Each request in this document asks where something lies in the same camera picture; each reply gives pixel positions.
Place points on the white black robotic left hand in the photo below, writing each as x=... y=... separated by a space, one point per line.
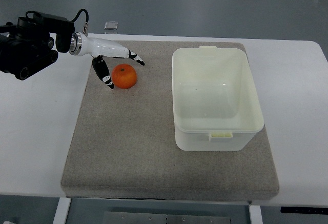
x=98 y=48

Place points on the orange fruit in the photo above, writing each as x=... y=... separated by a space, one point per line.
x=124 y=76

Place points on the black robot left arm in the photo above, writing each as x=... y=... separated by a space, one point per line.
x=34 y=43

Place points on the white plastic box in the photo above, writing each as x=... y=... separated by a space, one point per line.
x=215 y=102

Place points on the small clear plastic object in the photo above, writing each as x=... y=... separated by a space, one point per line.
x=111 y=26

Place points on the grey felt mat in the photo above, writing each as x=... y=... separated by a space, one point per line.
x=124 y=145

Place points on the white table leg left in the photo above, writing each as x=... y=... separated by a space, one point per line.
x=62 y=211

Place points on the white table leg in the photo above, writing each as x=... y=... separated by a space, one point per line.
x=62 y=211
x=255 y=214

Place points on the white table leg right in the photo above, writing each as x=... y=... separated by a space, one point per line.
x=255 y=214

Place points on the black table control panel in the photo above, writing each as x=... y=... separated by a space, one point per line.
x=304 y=210

